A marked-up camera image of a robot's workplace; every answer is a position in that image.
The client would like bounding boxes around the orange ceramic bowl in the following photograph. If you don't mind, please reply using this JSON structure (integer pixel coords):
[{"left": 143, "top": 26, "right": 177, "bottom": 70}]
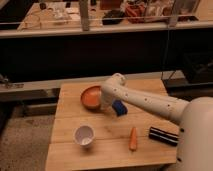
[{"left": 80, "top": 86, "right": 101, "bottom": 110}]

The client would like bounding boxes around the white paper cup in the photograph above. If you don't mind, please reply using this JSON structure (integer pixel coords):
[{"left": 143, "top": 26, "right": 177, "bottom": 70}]
[{"left": 74, "top": 125, "right": 95, "bottom": 148}]

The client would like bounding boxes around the black bag on bench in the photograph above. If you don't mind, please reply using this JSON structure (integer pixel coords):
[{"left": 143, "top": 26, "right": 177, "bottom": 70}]
[{"left": 102, "top": 10, "right": 124, "bottom": 25}]

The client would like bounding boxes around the wooden table board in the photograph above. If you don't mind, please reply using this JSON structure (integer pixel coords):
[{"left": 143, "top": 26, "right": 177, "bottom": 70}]
[{"left": 45, "top": 82, "right": 178, "bottom": 171}]

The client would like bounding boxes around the metal frame post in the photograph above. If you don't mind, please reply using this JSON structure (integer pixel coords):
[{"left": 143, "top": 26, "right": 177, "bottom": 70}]
[{"left": 79, "top": 0, "right": 90, "bottom": 31}]

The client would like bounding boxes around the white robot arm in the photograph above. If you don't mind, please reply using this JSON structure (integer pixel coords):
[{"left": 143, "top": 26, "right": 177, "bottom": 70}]
[{"left": 101, "top": 73, "right": 213, "bottom": 171}]

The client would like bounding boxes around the red orange tool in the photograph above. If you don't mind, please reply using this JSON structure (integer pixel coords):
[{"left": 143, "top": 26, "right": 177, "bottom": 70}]
[{"left": 125, "top": 4, "right": 145, "bottom": 23}]

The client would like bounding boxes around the black striped eraser block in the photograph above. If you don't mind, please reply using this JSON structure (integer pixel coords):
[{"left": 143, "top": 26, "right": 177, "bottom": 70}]
[{"left": 148, "top": 127, "right": 178, "bottom": 146}]

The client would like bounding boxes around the orange carrot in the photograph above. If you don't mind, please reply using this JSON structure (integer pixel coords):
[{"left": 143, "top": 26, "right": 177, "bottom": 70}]
[{"left": 129, "top": 127, "right": 137, "bottom": 151}]

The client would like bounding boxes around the blue sponge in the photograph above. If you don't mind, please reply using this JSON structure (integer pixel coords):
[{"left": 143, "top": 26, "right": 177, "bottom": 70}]
[{"left": 112, "top": 100, "right": 128, "bottom": 117}]

